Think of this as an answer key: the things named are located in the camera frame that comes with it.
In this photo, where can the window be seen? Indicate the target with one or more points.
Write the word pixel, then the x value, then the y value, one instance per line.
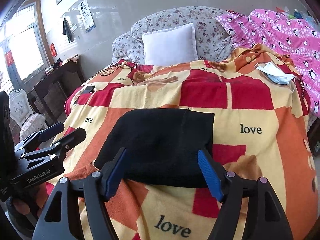
pixel 25 52

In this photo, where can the white square pillow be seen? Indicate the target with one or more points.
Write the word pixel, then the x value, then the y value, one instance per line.
pixel 170 46

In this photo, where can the left hand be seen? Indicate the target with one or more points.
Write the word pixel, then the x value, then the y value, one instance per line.
pixel 31 201

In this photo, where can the wall calendar poster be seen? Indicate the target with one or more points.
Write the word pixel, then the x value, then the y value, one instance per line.
pixel 86 16

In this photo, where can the black pants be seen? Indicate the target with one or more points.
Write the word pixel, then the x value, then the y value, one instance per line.
pixel 161 145

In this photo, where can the white ornate chair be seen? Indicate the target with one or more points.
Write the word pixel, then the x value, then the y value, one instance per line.
pixel 22 113

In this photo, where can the black smartphone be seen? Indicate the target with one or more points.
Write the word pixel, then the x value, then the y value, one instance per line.
pixel 87 90

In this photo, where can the pink penguin quilt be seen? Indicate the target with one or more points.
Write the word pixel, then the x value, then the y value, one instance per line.
pixel 295 38

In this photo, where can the dark hanging cloth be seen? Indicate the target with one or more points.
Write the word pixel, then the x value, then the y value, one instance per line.
pixel 67 30

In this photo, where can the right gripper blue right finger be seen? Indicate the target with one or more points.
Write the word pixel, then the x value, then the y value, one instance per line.
pixel 266 217

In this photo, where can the dark wooden desk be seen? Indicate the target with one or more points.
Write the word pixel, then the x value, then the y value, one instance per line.
pixel 66 77

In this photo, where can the orange red love blanket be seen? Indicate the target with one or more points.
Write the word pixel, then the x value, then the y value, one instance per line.
pixel 259 130

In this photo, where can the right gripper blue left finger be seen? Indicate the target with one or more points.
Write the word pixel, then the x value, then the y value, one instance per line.
pixel 60 217

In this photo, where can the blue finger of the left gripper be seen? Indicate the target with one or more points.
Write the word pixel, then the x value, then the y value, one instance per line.
pixel 33 141
pixel 59 148

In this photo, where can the light blue face mask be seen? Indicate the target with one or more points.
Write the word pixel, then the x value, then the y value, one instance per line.
pixel 275 74

